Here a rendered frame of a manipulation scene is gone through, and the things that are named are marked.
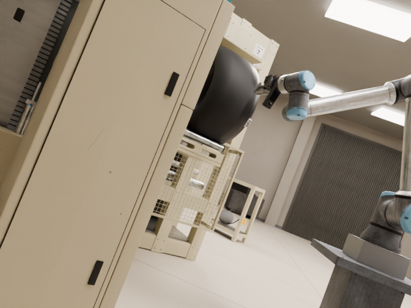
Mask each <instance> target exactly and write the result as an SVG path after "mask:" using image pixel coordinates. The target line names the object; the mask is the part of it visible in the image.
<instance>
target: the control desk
mask: <svg viewBox="0 0 411 308"><path fill-rule="evenodd" d="M234 9H235V6H233V5H232V4H231V3H230V2H228V1H227V0H80V3H79V4H78V7H77V9H76V12H75V14H74V16H73V19H72V21H71V23H70V26H69V28H68V30H67V33H66V35H65V37H64V40H63V42H62V45H61V47H60V49H59V52H58V54H57V56H56V58H55V61H54V63H53V66H52V68H51V70H50V73H49V75H48V77H47V79H46V82H45V85H44V87H43V89H42V91H41V94H40V96H39V99H38V100H37V103H36V105H35V108H34V110H33V112H32V115H31V118H30V119H29V122H28V124H27V127H26V129H25V131H24V133H23V136H22V138H21V141H20V143H19V145H18V148H17V150H16V152H15V155H14V157H13V160H12V162H11V164H10V166H9V169H8V171H7V173H6V176H5V178H4V181H3V183H2V185H1V188H0V308H114V307H115V305H116V303H117V300H118V297H119V295H120V292H121V290H122V287H123V285H124V282H125V280H126V278H127V275H128V272H129V270H130V267H131V264H132V263H133V260H134V257H135V255H136V252H137V250H138V248H139V245H140V242H141V240H142V238H143V235H144V232H145V230H146V227H147V225H148V223H149V220H150V217H151V215H152V212H153V210H154V208H155V205H156V203H157V200H158V197H159V195H160V193H161V190H162V187H163V185H164V183H165V180H166V177H167V175H168V172H169V170H170V168H171V165H172V162H173V160H174V157H175V155H176V153H177V150H178V148H179V145H180V142H181V140H182V138H183V135H184V132H185V130H186V128H187V125H188V123H189V120H190V117H191V115H192V113H193V110H194V108H195V106H196V103H197V101H198V98H199V96H200V94H201V91H202V88H203V86H204V83H205V81H206V79H207V76H208V74H209V71H210V68H211V66H212V64H213V61H214V58H215V56H216V54H217V51H218V49H219V46H220V43H221V41H222V39H223V36H224V33H225V31H226V28H227V26H228V24H229V21H230V19H231V16H232V13H233V11H234Z"/></svg>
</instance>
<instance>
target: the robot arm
mask: <svg viewBox="0 0 411 308"><path fill-rule="evenodd" d="M315 84H316V80H315V77H314V75H313V74H312V73H311V72H310V71H307V70H306V71H300V72H297V73H292V74H288V75H284V74H282V75H281V77H277V76H276V75H269V76H266V77H265V79H264V85H262V82H260V83H259V84H258V86H257V88H256V89H255V91H254V93H255V94H256V95H261V96H266V97H267V98H266V99H265V100H264V102H263V104H262V105H263V106H265V107H266V108H268V109H271V107H272V106H273V104H274V102H275V101H276V99H277V98H278V97H279V95H280V93H282V94H289V101H288V103H287V104H286V105H285V106H284V107H283V109H282V112H281V114H282V117H283V119H284V120H286V121H288V122H293V121H295V120H304V119H306V118H307V117H313V116H319V115H323V114H329V113H333V112H339V111H345V110H349V109H355V108H362V107H365V106H372V105H377V104H382V103H387V104H388V105H395V104H398V103H403V102H406V103H405V120H404V136H403V145H402V161H401V178H400V187H399V191H397V192H390V191H384V192H382V193H381V195H380V197H379V200H378V202H377V205H376V208H375V210H374V213H373V216H372V218H371V221H370V223H369V225H368V227H367V228H366V229H365V230H364V231H363V232H362V233H361V235H360V238H361V239H362V240H365V241H367V242H370V243H372V244H375V245H376V246H379V247H382V248H384V249H386V250H389V251H391V252H394V253H397V254H399V255H400V253H401V237H402V233H403V232H405V233H408V234H411V75H409V76H407V77H405V78H401V79H398V80H395V81H390V82H386V83H385V84H384V86H380V87H374V88H370V89H364V90H358V91H354V92H348V93H342V94H338V95H332V96H328V97H322V98H315V99H312V100H309V91H310V90H312V89H313V88H314V86H315Z"/></svg>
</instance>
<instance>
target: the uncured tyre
mask: <svg viewBox="0 0 411 308"><path fill-rule="evenodd" d="M258 84H259V75H258V72H257V70H256V69H255V67H254V66H253V65H252V64H251V63H250V62H248V61H247V60H245V59H244V58H242V57H241V56H239V55H238V54H236V53H235V52H233V51H231V50H230V49H229V48H225V47H222V46H219V49H218V51H217V54H216V56H215V58H214V61H213V64H212V66H211V68H210V71H209V74H208V76H207V79H206V81H205V83H204V86H203V88H202V91H201V94H200V96H199V98H198V101H197V103H196V106H195V108H194V110H193V113H192V115H191V117H190V120H189V123H188V125H187V128H188V129H189V130H191V131H194V132H196V133H198V134H200V135H202V136H205V137H207V138H209V139H211V140H213V141H215V142H217V143H220V144H222V145H223V144H225V143H227V142H229V141H230V140H232V139H234V138H235V137H236V136H237V135H238V134H239V133H240V132H241V131H242V130H243V129H244V125H245V124H246V122H247V120H248V119H249V118H251V117H252V115H253V113H254V111H255V109H256V106H257V102H258V99H259V95H256V94H255V93H254V91H255V89H256V88H257V86H258Z"/></svg>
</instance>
